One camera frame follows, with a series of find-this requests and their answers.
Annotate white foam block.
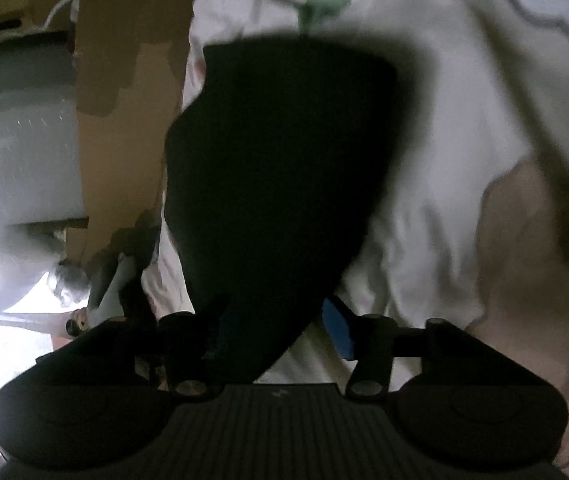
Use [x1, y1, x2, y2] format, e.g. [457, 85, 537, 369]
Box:
[0, 32, 85, 226]

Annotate black hoodie with white logo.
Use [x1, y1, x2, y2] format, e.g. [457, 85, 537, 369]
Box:
[164, 37, 411, 384]

